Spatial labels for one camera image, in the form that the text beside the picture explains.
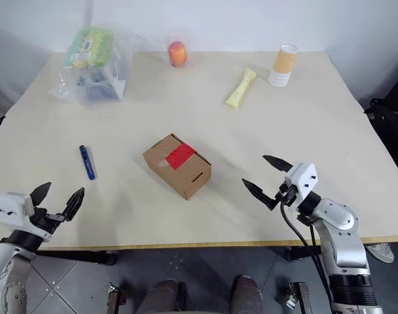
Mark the grey white sneaker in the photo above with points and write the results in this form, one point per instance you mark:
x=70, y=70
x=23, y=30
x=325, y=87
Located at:
x=380, y=252

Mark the metal caster bracket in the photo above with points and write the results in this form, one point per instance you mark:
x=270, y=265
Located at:
x=298, y=297
x=115, y=299

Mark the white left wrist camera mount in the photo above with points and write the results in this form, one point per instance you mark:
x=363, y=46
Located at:
x=12, y=209

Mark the cardboard box with red tape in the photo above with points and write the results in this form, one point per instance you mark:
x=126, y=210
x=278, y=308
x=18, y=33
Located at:
x=182, y=176

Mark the red yellow apple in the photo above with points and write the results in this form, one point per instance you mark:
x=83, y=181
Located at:
x=177, y=54

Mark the clear plastic bag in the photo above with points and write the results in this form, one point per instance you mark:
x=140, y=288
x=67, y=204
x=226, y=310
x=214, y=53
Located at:
x=120, y=55

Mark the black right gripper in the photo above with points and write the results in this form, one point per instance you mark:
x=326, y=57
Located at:
x=287, y=194

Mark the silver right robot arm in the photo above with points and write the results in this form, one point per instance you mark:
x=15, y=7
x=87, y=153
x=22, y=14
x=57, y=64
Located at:
x=339, y=222

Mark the blue pen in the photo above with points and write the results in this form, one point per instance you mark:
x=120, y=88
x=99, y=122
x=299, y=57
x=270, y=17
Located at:
x=87, y=162

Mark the dark rounded shape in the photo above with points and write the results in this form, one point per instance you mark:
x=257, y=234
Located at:
x=164, y=296
x=248, y=294

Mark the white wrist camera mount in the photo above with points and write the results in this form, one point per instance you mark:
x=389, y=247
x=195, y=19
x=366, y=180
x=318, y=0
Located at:
x=303, y=176
x=12, y=209

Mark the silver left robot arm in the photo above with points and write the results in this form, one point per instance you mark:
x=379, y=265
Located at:
x=9, y=261

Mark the black office chair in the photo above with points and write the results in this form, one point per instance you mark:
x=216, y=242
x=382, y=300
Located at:
x=390, y=124

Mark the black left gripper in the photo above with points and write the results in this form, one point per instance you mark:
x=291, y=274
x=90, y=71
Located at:
x=45, y=225

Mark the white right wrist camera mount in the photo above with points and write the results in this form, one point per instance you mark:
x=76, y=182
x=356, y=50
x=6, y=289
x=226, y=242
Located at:
x=303, y=176

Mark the green bottle multipack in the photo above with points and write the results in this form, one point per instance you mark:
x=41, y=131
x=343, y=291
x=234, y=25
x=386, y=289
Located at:
x=89, y=45

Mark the blue and white carton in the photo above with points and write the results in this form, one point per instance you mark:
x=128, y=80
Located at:
x=101, y=86

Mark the black table frame bar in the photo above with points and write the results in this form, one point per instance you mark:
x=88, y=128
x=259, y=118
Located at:
x=81, y=256
x=303, y=252

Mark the stack of paper cups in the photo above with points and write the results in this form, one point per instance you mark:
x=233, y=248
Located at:
x=282, y=63

